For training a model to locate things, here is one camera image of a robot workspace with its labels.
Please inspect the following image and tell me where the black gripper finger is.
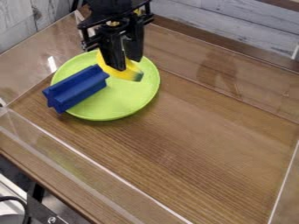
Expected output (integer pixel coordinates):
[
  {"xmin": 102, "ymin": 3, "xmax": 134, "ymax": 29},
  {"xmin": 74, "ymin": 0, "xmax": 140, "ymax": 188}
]
[
  {"xmin": 97, "ymin": 28, "xmax": 126, "ymax": 71},
  {"xmin": 122, "ymin": 16, "xmax": 145, "ymax": 62}
]

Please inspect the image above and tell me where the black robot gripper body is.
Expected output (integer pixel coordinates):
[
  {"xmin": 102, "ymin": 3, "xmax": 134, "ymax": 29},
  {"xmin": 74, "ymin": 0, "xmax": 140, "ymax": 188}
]
[{"xmin": 77, "ymin": 0, "xmax": 153, "ymax": 51}]

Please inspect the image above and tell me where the yellow toy banana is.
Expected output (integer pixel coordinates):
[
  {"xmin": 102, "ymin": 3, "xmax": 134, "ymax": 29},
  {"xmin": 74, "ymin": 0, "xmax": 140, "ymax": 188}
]
[{"xmin": 95, "ymin": 51, "xmax": 144, "ymax": 81}]

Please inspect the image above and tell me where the green plastic plate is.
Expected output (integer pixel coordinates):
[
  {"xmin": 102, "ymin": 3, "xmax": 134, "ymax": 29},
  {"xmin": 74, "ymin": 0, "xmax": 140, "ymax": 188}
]
[{"xmin": 50, "ymin": 50, "xmax": 161, "ymax": 122}]

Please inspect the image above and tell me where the blue plastic block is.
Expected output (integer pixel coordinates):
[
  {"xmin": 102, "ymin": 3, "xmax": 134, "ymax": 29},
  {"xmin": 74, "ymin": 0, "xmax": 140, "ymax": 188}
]
[{"xmin": 41, "ymin": 65, "xmax": 109, "ymax": 113}]

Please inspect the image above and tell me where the clear acrylic front wall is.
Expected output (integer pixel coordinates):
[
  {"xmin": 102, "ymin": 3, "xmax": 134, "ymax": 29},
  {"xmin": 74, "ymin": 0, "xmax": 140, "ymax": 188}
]
[{"xmin": 0, "ymin": 108, "xmax": 192, "ymax": 224}]

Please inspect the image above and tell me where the black cable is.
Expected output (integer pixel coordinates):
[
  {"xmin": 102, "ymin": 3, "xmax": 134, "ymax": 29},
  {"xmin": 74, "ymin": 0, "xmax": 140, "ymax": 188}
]
[{"xmin": 0, "ymin": 195, "xmax": 33, "ymax": 224}]

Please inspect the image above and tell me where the black metal mount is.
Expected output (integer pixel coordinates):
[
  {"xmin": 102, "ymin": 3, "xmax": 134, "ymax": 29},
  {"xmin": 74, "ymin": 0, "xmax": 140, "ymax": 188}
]
[{"xmin": 25, "ymin": 198, "xmax": 69, "ymax": 224}]

